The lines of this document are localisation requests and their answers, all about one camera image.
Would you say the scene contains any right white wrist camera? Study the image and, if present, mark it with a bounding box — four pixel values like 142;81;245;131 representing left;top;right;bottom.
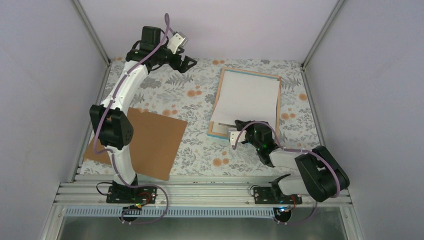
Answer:
228;130;247;147

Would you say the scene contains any brown backing board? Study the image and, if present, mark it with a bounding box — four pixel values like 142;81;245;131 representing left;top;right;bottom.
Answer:
83;108;187;185

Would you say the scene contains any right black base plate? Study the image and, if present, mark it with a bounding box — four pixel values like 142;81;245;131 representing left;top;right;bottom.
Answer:
251;186;303;205

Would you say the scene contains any slotted cable duct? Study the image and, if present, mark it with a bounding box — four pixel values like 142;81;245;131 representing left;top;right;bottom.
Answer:
63;206;274;219

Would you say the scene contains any printed photo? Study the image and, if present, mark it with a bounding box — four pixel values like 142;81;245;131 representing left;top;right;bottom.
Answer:
210;70;281;129

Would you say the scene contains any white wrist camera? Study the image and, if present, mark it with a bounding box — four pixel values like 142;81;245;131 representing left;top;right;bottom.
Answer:
166;32;188;55
228;130;247;147

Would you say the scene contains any teal wooden picture frame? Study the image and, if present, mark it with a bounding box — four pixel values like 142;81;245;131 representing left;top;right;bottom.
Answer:
207;67;282;141

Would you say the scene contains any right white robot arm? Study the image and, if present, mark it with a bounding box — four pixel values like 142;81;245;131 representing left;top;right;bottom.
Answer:
228;120;350;204

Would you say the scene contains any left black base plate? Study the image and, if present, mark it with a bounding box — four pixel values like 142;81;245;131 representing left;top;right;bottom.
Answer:
106;185;158;205

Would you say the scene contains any floral tablecloth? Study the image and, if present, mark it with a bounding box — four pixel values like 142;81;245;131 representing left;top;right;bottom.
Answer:
79;56;329;177

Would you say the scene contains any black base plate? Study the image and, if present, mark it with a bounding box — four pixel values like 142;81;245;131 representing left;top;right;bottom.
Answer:
106;185;158;205
251;186;303;205

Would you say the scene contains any cream mat board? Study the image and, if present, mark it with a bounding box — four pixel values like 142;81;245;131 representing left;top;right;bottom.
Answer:
210;121;236;136

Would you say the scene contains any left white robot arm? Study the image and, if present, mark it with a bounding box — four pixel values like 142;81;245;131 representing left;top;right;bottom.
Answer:
89;26;197;203

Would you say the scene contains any aluminium rail frame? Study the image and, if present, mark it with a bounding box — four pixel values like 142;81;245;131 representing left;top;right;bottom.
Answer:
39;0;365;240

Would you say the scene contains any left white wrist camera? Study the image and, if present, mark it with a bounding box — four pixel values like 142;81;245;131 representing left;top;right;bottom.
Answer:
166;32;188;55

